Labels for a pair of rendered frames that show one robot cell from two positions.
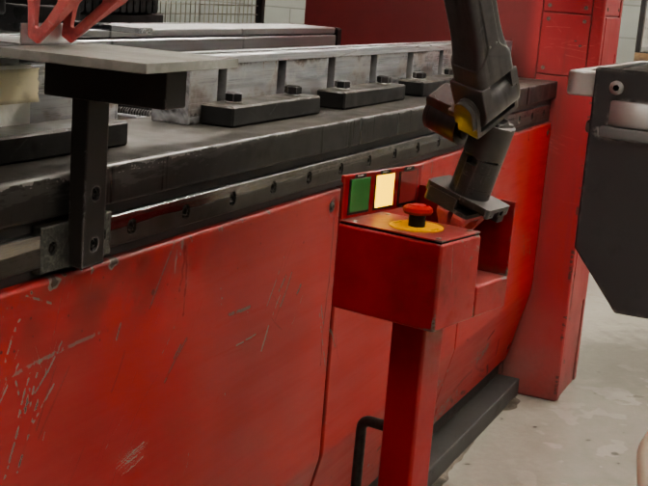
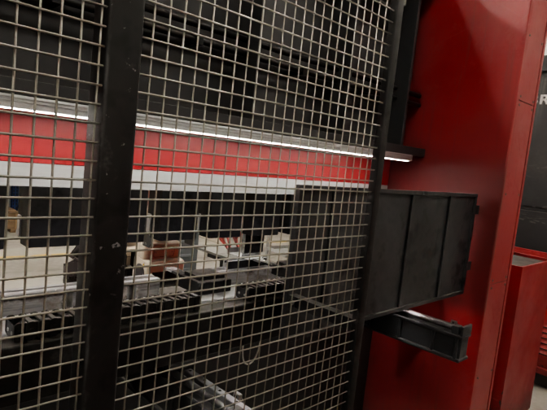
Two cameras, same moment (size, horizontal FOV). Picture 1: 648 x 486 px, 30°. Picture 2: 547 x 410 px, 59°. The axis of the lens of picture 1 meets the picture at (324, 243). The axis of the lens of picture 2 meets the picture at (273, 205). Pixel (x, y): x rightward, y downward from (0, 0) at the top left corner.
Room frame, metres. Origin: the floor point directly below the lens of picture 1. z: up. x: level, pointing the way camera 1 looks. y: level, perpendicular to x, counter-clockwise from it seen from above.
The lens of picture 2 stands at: (3.03, 1.17, 1.41)
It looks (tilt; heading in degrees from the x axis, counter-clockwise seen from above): 6 degrees down; 202
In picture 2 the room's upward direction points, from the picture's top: 6 degrees clockwise
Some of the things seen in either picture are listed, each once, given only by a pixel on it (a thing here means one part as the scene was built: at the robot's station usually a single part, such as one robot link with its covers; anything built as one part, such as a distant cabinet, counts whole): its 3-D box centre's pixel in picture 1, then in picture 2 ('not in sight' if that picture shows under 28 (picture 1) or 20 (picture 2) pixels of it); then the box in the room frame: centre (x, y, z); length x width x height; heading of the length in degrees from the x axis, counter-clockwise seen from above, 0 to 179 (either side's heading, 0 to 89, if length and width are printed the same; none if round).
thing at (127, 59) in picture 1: (83, 53); (227, 251); (1.24, 0.26, 1.00); 0.26 x 0.18 x 0.01; 67
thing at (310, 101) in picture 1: (263, 108); not in sight; (1.83, 0.11, 0.89); 0.30 x 0.05 x 0.03; 157
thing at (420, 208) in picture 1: (417, 217); not in sight; (1.56, -0.12, 0.79); 0.04 x 0.04 x 0.04
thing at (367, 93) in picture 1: (363, 94); not in sight; (2.20, -0.05, 0.89); 0.30 x 0.05 x 0.03; 157
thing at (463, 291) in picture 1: (425, 243); not in sight; (1.61, -0.14, 0.75); 0.20 x 0.16 x 0.18; 146
